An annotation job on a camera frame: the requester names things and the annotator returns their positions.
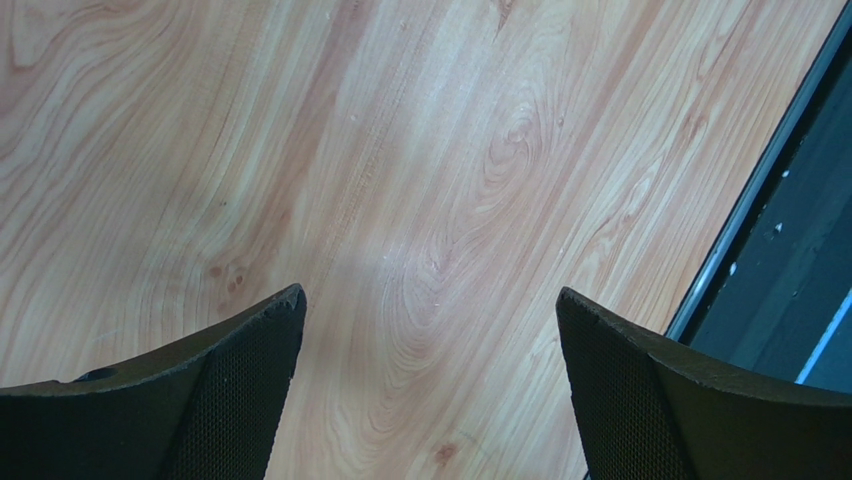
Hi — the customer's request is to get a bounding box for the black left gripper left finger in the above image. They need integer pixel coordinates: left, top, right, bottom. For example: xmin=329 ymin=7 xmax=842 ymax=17
xmin=1 ymin=284 xmax=307 ymax=479

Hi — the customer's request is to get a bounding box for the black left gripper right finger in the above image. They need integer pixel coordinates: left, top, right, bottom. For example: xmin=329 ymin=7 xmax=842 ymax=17
xmin=555 ymin=287 xmax=851 ymax=479

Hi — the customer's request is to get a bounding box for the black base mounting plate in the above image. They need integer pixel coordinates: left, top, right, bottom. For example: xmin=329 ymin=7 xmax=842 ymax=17
xmin=667 ymin=7 xmax=851 ymax=393

